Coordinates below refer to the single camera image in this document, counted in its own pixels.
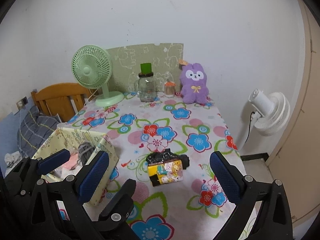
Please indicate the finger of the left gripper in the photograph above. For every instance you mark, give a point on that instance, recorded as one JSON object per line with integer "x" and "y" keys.
{"x": 52, "y": 162}
{"x": 112, "y": 220}

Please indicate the toothpick jar orange lid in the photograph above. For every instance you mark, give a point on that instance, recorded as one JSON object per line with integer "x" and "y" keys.
{"x": 169, "y": 88}

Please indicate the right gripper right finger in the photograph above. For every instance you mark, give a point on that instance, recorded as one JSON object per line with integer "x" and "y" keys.
{"x": 274, "y": 218}

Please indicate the grey drawstring pouch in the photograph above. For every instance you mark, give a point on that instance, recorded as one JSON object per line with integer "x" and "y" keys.
{"x": 85, "y": 150}

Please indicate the crumpled white cloth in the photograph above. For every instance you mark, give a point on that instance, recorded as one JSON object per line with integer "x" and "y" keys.
{"x": 12, "y": 159}

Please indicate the beige door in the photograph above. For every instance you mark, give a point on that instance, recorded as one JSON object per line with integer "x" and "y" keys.
{"x": 295, "y": 160}

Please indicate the grey plaid pillow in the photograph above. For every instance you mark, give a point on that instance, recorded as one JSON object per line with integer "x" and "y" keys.
{"x": 34, "y": 130}

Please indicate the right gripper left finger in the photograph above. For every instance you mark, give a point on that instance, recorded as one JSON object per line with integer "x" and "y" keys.
{"x": 75, "y": 190}

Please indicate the glass mason jar mug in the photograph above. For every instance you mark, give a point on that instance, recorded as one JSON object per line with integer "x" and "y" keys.
{"x": 145, "y": 86}

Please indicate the wall power socket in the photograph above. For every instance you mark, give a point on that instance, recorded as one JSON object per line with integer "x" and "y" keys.
{"x": 22, "y": 103}

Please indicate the yellow fabric storage box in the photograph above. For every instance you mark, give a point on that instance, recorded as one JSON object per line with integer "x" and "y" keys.
{"x": 70, "y": 139}

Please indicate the pink paper packet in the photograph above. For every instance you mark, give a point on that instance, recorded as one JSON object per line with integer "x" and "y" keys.
{"x": 72, "y": 162}

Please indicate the clear plastic pen pouch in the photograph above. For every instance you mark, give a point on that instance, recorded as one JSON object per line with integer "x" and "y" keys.
{"x": 58, "y": 174}

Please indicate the green patterned wall board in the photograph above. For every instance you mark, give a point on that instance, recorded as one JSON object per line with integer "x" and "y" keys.
{"x": 163, "y": 57}

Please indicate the floral tablecloth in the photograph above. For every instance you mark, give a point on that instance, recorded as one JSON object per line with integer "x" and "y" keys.
{"x": 191, "y": 207}

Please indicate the green desk fan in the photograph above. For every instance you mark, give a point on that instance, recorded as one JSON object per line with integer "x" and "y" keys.
{"x": 92, "y": 68}

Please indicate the white standing fan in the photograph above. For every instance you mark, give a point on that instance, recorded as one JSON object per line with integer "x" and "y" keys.
{"x": 271, "y": 113}

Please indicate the purple plush bunny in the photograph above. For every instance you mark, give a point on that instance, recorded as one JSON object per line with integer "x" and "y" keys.
{"x": 194, "y": 84}

